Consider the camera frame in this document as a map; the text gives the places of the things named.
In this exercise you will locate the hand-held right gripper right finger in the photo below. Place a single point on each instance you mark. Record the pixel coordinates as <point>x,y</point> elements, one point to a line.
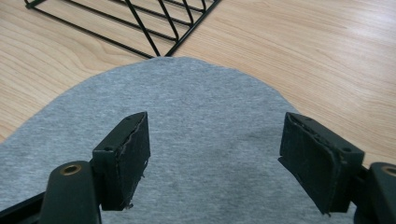
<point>317,168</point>

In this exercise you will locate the grey knit beanie hat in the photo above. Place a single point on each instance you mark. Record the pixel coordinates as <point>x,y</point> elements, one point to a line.
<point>202,105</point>

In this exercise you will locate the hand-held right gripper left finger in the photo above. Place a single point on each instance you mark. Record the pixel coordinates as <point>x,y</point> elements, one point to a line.
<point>123,168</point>

